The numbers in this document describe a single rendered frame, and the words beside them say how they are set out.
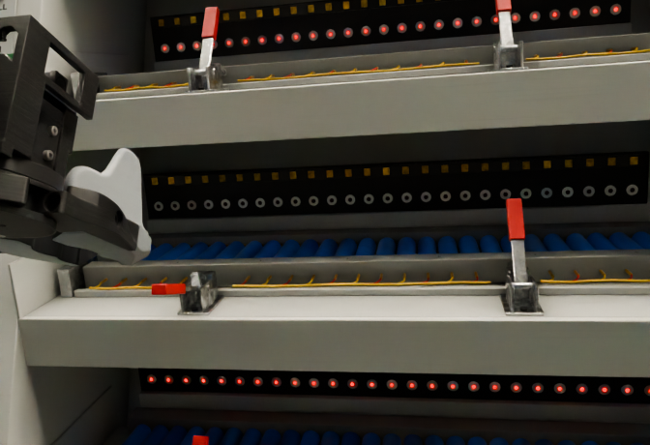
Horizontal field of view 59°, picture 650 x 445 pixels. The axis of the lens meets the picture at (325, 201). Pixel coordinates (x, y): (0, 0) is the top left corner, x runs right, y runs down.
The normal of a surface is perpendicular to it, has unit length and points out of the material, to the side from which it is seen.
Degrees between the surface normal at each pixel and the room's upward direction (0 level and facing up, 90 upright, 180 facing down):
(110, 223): 89
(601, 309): 21
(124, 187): 89
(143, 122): 111
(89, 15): 90
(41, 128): 90
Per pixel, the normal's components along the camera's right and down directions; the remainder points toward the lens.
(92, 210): 0.89, -0.12
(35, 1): -0.18, -0.15
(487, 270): -0.15, 0.21
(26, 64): 0.98, -0.04
